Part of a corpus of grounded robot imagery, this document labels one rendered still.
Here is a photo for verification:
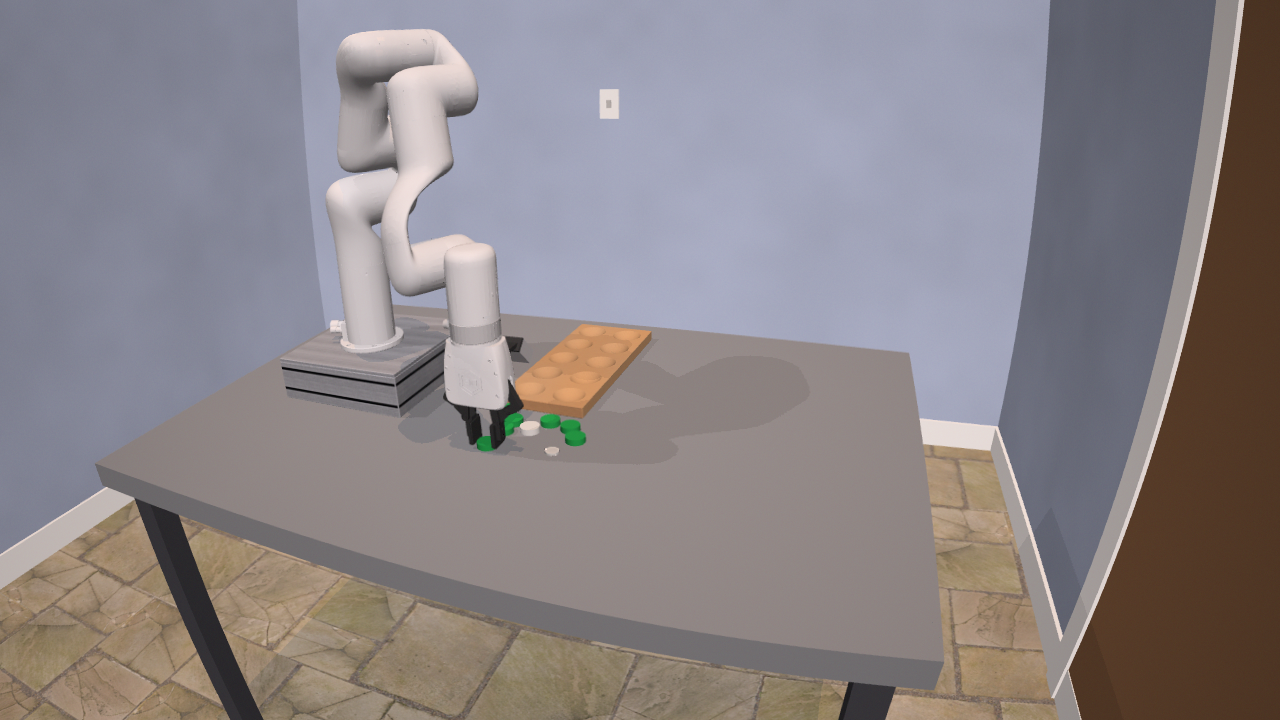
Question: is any tan tray with round pockets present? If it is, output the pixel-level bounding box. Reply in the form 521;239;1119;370
515;324;652;418

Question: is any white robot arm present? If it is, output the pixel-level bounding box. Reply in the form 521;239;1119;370
325;29;500;354

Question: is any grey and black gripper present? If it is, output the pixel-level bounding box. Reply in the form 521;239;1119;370
443;334;524;448

